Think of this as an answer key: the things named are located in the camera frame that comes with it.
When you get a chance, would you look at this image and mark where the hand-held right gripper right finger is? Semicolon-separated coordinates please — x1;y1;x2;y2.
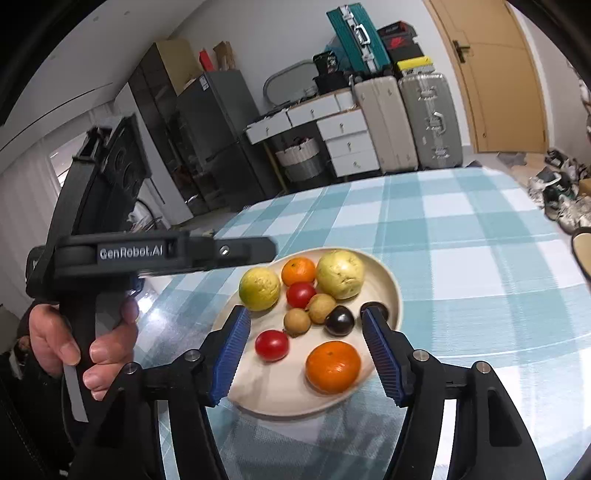
360;302;546;480

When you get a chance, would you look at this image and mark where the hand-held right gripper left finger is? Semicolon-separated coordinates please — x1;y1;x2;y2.
69;305;252;480

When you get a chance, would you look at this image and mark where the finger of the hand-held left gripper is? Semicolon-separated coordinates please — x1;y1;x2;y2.
189;235;278;273

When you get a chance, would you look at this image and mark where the red tomato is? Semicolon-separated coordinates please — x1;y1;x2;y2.
286;282;317;309
255;329;290;361

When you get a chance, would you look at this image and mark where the yellow citrus fruit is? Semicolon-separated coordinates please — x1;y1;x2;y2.
238;268;281;311

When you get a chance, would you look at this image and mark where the dark purple plum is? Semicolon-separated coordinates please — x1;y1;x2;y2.
324;305;356;337
360;301;390;324

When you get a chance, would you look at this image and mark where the large orange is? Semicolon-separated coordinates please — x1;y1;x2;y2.
305;340;362;395

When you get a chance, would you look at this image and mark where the cream oval plate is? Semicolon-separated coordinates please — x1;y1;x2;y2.
210;247;403;418

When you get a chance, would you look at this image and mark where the small brown round fruit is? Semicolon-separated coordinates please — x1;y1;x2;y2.
307;294;337;325
283;308;312;336

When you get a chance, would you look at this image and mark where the person's left forearm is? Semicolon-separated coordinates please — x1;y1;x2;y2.
0;360;70;480

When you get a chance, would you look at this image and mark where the person's left hand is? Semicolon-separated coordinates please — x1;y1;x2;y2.
28;298;140;401

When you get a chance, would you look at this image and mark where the small mandarin orange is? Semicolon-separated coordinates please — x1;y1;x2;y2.
281;257;317;287

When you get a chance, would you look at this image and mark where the white wardrobe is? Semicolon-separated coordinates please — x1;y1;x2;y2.
147;173;195;227

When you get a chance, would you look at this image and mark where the white curtain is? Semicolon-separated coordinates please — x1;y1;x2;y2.
0;138;65;315

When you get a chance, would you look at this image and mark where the pale yellow guava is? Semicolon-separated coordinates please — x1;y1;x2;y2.
316;250;365;299

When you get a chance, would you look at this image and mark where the grey refrigerator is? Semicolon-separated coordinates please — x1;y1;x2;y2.
177;70;282;213

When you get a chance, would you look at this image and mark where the woven laundry basket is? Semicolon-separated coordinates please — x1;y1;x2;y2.
276;137;324;183

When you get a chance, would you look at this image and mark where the white drawer desk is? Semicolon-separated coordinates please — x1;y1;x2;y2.
245;90;382;192

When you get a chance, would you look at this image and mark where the dark glass cabinet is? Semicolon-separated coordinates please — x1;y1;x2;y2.
128;44;199;217

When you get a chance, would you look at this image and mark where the oval mirror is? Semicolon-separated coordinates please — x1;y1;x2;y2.
263;60;319;109

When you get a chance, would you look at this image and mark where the small brown box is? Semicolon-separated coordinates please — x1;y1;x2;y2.
213;41;236;71

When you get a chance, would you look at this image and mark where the large cardboard box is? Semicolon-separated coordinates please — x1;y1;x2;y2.
154;38;204;95

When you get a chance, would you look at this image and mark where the beige suitcase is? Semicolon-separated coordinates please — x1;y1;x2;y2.
353;76;419;175

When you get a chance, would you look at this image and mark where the black storage box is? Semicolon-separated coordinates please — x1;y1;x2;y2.
312;51;354;93

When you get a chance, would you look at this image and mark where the pile of shoes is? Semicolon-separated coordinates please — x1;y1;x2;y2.
526;150;591;236

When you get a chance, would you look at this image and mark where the grey suitcase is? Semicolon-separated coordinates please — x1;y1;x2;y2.
398;72;464;170

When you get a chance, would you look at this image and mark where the teal suitcase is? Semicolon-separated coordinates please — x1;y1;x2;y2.
326;4;389;75

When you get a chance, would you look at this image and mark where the wooden door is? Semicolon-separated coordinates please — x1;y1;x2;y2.
422;0;548;154

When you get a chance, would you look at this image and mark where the shoe rack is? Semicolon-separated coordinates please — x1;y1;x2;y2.
577;69;591;139

